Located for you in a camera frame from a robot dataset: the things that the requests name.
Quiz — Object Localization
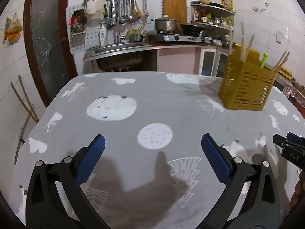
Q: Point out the green handled metal fork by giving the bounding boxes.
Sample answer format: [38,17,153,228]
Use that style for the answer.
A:
[259,52,269,68]

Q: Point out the kitchen counter cabinets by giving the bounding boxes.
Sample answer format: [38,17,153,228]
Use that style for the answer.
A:
[83,43,229,76]

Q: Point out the steel kitchen sink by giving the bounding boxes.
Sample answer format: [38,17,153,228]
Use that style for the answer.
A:
[94,42,145,54]

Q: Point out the right human hand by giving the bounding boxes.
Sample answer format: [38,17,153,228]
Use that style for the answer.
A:
[288,179,304,210]

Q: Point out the yellow egg tray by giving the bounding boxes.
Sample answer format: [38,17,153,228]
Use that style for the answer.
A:
[277,66,293,80]

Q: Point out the yellow plastic utensil holder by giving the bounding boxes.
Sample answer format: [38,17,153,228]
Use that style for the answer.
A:
[218,44,275,111]

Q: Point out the grey polar bear tablecloth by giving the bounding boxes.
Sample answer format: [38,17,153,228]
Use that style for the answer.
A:
[7,72,304,228]

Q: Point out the steel gas stove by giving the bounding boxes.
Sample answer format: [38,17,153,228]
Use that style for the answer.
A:
[148,34,212,44]

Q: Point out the black wok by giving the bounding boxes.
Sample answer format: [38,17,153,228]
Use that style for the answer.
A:
[179,24,214,36]

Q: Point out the steel cooking pot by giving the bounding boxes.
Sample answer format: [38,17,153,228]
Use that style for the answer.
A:
[151,16,180,34]

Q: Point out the rectangular wooden cutting board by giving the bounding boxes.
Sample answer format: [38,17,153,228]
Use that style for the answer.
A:
[162,0,187,31]

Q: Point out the white soap bottle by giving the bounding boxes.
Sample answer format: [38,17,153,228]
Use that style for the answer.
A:
[99,25,108,47]

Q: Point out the dark wooden door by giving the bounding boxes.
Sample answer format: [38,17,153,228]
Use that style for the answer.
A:
[23,0,78,106]

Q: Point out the hanging utensil rack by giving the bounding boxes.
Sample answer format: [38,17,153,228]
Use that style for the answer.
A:
[84,0,143,29]

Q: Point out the white wall socket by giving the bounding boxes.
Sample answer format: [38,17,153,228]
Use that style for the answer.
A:
[275,31,285,44]

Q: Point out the corner wall shelf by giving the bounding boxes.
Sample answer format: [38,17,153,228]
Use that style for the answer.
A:
[191,3,235,31]

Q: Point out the yellow wall poster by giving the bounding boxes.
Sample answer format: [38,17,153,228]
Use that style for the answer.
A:
[220,0,234,12]

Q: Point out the orange bag on wall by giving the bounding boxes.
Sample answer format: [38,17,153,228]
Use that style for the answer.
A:
[3,12,23,45]

